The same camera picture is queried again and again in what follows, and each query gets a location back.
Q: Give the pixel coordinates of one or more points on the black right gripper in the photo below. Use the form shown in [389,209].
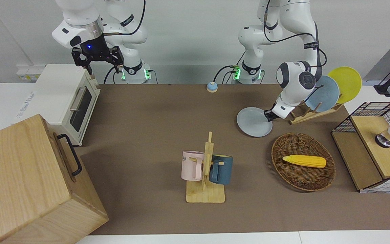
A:
[95,49]

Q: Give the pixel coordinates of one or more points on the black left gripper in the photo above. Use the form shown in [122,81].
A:
[273,115]

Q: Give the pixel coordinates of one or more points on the gray round plate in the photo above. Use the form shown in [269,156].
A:
[252,123]

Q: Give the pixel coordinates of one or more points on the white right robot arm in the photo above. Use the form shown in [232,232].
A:
[80,17]

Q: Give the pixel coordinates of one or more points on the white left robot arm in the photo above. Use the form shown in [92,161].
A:
[293,81]

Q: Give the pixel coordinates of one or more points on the wooden plate rack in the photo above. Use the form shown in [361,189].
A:
[317,115]

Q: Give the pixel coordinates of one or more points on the light blue plate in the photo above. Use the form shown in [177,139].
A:
[327,95]

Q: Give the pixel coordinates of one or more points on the yellow plate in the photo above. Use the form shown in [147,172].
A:
[349,83]

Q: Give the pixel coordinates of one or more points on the white toaster oven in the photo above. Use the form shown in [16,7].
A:
[56,91]

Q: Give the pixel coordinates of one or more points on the yellow corn cob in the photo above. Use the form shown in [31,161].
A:
[305,161]

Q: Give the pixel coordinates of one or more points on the blue service bell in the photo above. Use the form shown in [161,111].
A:
[212,87]

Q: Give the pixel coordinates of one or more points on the dark blue mug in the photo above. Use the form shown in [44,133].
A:
[223,169]

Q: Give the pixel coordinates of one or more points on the brown wicker basket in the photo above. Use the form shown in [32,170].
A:
[300,179]

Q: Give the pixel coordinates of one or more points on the white power strip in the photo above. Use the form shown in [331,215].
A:
[29,74]

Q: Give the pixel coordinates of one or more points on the brown table mat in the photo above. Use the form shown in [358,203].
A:
[147,118]

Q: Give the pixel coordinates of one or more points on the pink mug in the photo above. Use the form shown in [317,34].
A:
[191,166]

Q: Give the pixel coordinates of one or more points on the wooden mug rack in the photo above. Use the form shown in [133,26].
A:
[205,195]

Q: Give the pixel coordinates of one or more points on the wooden drawer box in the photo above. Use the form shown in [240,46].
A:
[22,183]

